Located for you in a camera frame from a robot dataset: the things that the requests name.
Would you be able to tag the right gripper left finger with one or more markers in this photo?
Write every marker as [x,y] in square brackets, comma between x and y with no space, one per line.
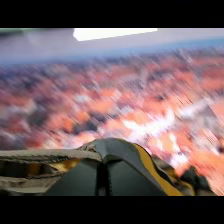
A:
[78,181]

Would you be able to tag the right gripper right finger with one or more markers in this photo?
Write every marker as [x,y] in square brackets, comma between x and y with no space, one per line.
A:
[128,181]

